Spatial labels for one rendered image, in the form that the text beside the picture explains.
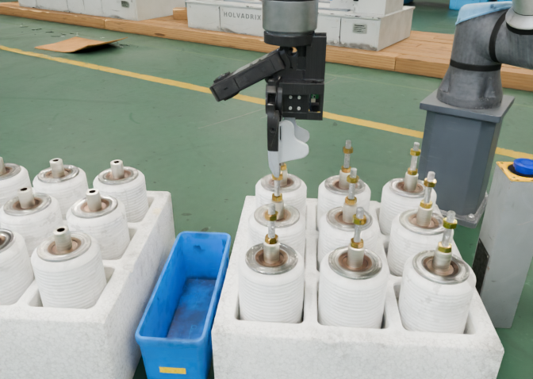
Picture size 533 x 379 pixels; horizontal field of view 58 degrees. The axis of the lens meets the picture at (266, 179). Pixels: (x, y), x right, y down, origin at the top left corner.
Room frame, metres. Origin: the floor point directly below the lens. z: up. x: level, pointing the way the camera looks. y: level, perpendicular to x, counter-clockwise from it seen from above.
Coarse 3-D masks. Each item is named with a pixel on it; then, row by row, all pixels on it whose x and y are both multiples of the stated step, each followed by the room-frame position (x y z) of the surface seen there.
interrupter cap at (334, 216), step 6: (330, 210) 0.69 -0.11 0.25; (336, 210) 0.69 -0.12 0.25; (342, 210) 0.69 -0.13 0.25; (330, 216) 0.67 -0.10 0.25; (336, 216) 0.67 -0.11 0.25; (342, 216) 0.67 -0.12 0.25; (366, 216) 0.67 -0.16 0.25; (330, 222) 0.65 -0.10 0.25; (336, 222) 0.65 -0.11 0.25; (342, 222) 0.66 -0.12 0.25; (366, 222) 0.65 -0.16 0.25; (372, 222) 0.65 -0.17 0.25; (336, 228) 0.64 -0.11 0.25; (342, 228) 0.63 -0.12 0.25; (348, 228) 0.63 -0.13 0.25; (354, 228) 0.63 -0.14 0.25; (366, 228) 0.64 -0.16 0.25
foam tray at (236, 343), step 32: (384, 256) 0.66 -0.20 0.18; (224, 288) 0.58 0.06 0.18; (224, 320) 0.51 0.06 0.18; (384, 320) 0.54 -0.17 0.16; (480, 320) 0.51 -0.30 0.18; (224, 352) 0.49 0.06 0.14; (256, 352) 0.48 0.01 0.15; (288, 352) 0.48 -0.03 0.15; (320, 352) 0.48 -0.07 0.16; (352, 352) 0.47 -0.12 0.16; (384, 352) 0.47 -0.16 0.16; (416, 352) 0.47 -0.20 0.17; (448, 352) 0.46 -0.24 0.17; (480, 352) 0.46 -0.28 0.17
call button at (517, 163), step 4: (516, 160) 0.72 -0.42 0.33; (520, 160) 0.72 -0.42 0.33; (524, 160) 0.72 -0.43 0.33; (528, 160) 0.72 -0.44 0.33; (532, 160) 0.72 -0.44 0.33; (516, 164) 0.71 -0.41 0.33; (520, 164) 0.71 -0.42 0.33; (524, 164) 0.71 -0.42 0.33; (528, 164) 0.71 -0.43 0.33; (532, 164) 0.71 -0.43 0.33; (516, 168) 0.71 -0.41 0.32; (520, 168) 0.70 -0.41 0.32; (524, 168) 0.70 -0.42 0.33; (528, 168) 0.70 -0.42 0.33; (532, 168) 0.70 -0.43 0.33; (520, 172) 0.71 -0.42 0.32; (524, 172) 0.70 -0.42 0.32; (528, 172) 0.70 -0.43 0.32; (532, 172) 0.70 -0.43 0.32
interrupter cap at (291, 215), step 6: (258, 210) 0.69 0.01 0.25; (264, 210) 0.69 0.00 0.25; (288, 210) 0.69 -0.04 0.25; (294, 210) 0.69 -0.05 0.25; (258, 216) 0.67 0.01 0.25; (264, 216) 0.67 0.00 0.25; (288, 216) 0.67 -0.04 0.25; (294, 216) 0.67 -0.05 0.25; (258, 222) 0.65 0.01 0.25; (264, 222) 0.65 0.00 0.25; (276, 222) 0.65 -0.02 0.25; (282, 222) 0.65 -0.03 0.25; (288, 222) 0.65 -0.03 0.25; (294, 222) 0.65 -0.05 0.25
